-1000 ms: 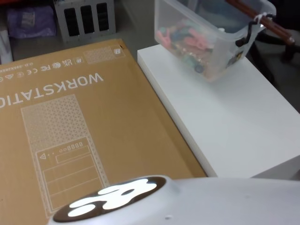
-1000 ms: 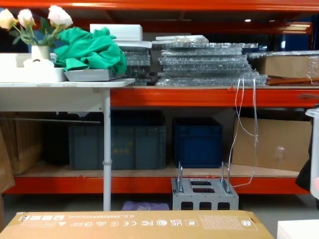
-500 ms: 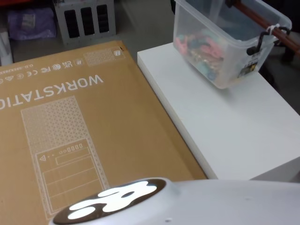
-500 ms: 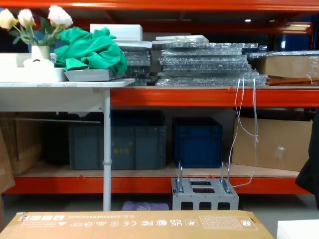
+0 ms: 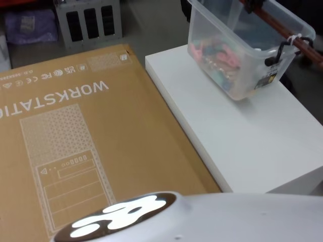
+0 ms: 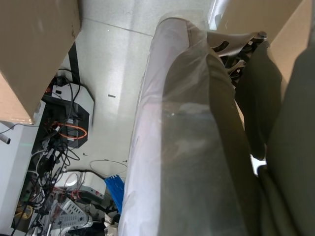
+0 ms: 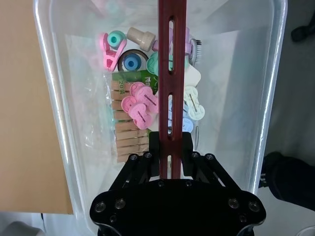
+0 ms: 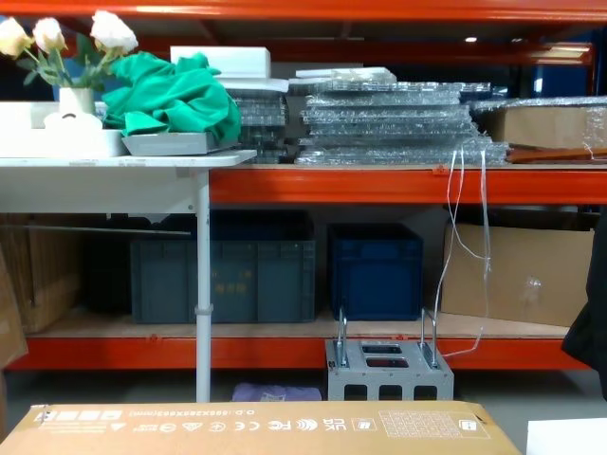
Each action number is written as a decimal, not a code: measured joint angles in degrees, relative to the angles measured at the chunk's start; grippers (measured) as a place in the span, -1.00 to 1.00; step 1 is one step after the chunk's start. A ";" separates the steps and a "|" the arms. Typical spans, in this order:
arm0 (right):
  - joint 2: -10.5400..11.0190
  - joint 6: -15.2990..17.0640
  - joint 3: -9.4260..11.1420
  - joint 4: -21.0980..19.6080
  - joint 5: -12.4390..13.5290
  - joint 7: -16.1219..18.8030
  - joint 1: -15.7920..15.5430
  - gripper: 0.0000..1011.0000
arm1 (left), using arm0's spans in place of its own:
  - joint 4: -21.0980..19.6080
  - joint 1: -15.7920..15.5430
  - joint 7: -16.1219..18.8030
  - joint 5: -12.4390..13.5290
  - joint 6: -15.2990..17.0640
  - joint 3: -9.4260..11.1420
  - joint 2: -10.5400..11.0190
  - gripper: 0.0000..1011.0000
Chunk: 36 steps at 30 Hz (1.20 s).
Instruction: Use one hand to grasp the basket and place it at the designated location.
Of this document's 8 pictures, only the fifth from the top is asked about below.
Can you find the large brown cardboard box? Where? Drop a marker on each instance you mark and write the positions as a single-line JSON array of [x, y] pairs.
[[131, 121]]

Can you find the pile of colourful small items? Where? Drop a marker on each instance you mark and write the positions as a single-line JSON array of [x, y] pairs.
[[222, 65]]

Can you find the white table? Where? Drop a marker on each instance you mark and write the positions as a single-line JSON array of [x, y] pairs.
[[242, 141]]

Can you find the clear plastic storage bin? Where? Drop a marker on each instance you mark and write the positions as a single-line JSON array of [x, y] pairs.
[[214, 37]]

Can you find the shiny dark oval plate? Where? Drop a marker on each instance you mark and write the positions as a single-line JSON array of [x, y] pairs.
[[118, 214]]

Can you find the black and yellow bin label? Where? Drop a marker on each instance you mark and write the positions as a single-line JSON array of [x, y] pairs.
[[268, 75]]

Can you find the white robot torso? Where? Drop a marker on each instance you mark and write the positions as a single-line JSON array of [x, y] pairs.
[[239, 219]]

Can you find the grey metal case with slots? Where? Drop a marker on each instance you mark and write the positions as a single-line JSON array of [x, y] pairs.
[[75, 10]]

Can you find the black clamp on rod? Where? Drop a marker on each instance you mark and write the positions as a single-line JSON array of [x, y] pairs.
[[251, 5]]

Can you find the brown wooden rod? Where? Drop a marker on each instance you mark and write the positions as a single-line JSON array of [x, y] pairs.
[[275, 21]]

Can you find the white zip tie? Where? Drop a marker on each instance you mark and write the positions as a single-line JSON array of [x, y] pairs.
[[292, 39]]

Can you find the purple plastic bag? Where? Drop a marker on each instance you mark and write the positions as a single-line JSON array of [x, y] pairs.
[[30, 27]]

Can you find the white object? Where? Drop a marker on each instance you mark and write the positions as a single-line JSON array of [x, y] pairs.
[[3, 55]]

